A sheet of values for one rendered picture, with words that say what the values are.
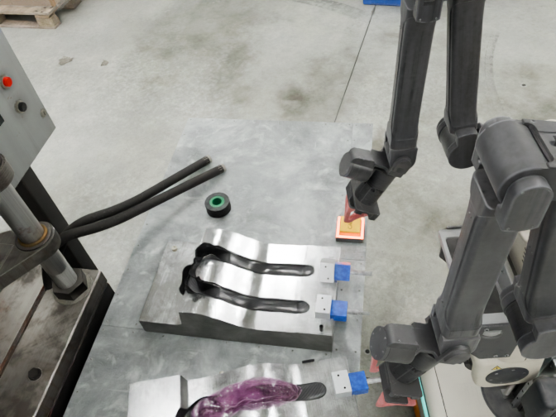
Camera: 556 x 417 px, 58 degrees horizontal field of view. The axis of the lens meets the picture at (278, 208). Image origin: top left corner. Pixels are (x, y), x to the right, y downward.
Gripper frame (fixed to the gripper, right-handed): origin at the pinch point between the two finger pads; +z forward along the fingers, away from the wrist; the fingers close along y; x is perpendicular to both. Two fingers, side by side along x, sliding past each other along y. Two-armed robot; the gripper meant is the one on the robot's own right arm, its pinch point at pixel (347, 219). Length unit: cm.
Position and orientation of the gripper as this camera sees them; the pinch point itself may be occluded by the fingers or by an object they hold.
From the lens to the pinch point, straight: 127.6
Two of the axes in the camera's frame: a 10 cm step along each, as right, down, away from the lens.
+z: -3.7, 6.3, 6.9
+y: 0.5, 7.5, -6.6
